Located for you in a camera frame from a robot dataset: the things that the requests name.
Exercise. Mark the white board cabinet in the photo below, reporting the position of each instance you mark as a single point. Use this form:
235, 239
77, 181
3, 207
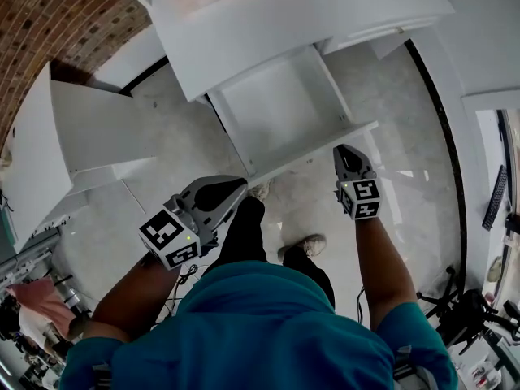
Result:
36, 152

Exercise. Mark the black keyboard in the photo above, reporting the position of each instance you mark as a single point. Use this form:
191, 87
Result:
495, 199

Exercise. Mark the black white office chair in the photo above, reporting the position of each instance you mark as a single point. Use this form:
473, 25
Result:
467, 311

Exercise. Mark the pink cloth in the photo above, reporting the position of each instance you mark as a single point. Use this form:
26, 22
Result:
44, 303

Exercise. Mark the metal frame rack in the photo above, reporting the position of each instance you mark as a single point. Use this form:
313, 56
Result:
28, 258

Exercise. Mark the person's shoe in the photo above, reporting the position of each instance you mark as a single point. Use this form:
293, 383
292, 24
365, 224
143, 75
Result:
260, 190
304, 245

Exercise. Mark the person's left shoe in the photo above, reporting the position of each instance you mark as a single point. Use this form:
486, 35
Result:
260, 190

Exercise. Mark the person's right forearm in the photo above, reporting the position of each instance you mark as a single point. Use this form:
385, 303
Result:
384, 270

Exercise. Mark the person's right shoe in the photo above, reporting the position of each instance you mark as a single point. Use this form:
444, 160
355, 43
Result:
304, 245

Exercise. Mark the black framed window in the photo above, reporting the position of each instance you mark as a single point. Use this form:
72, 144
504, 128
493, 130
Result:
510, 144

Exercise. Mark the person's black trousers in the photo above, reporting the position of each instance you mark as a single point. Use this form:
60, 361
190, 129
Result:
248, 234

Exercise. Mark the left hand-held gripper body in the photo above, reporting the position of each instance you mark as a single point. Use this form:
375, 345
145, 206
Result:
168, 238

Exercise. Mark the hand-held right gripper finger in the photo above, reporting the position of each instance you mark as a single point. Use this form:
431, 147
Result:
339, 165
365, 161

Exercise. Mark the grey crumpled cloth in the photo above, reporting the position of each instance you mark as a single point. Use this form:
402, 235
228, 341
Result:
495, 270

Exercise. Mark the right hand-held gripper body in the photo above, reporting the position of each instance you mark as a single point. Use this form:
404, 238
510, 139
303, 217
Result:
363, 199

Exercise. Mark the person's left forearm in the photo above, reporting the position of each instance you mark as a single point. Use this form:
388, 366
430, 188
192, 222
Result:
138, 299

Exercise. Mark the white desk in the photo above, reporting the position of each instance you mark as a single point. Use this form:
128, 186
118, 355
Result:
243, 35

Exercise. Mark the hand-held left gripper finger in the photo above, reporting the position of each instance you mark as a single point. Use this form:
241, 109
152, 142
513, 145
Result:
227, 215
189, 191

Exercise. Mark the person's teal shirt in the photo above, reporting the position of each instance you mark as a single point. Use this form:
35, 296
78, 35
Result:
252, 331

